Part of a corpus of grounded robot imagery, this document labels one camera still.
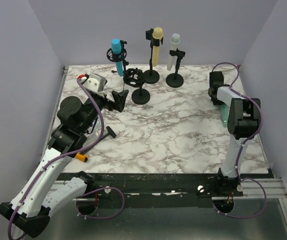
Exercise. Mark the tall black clip stand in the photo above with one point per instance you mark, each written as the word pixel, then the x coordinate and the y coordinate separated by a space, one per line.
pixel 151 76

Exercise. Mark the black t-handle tool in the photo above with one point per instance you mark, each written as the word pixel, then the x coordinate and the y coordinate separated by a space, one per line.
pixel 95 133

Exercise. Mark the beige microphone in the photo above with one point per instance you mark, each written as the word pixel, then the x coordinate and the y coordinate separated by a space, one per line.
pixel 157 37

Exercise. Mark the white microphone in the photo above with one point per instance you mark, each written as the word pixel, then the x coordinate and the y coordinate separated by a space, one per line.
pixel 174 43

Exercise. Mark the orange yellow tool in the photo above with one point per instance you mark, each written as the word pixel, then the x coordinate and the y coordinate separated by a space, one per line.
pixel 81 157

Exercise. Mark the blue microphone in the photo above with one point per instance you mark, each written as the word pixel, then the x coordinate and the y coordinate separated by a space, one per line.
pixel 116 48

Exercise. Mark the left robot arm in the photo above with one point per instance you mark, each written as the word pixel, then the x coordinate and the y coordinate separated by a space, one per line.
pixel 31 210

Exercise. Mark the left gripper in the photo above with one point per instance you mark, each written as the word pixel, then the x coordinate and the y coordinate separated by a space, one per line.
pixel 119 98

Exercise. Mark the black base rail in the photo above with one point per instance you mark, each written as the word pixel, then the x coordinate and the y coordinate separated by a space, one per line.
pixel 169 190

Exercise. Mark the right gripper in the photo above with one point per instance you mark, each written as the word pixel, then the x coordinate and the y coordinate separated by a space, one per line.
pixel 216 102

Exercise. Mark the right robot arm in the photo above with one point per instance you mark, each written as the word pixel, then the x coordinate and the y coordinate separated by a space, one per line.
pixel 243 121

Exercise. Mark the mint green microphone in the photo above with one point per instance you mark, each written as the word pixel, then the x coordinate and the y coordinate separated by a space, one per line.
pixel 224 115

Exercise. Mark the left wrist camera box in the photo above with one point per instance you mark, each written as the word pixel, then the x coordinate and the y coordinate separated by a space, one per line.
pixel 95 83

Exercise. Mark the black tripod shock-mount stand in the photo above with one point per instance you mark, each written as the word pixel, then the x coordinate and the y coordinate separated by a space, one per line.
pixel 109 55

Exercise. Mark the black shock-mount round stand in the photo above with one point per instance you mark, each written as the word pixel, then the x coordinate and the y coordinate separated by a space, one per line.
pixel 134 77

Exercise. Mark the short black clip stand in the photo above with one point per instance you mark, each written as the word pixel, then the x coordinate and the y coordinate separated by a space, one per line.
pixel 175 80

